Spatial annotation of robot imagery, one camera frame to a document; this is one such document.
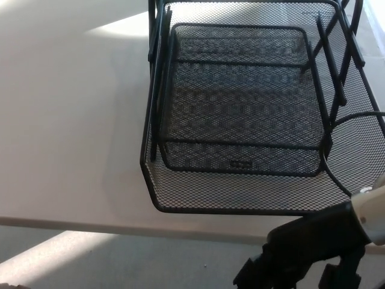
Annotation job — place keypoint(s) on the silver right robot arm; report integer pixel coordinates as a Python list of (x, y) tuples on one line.
[(374, 210)]

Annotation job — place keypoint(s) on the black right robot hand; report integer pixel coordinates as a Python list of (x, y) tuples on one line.
[(312, 241)]

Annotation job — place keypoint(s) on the black metal tray rack frame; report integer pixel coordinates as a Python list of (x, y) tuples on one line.
[(153, 39)]

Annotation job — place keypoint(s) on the black mesh sliding tray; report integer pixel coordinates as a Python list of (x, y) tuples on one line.
[(210, 192)]

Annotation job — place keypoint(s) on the black mesh tray with label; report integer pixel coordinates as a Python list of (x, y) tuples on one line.
[(240, 173)]

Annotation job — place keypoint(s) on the dark robot body edge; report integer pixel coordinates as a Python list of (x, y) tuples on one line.
[(9, 287)]

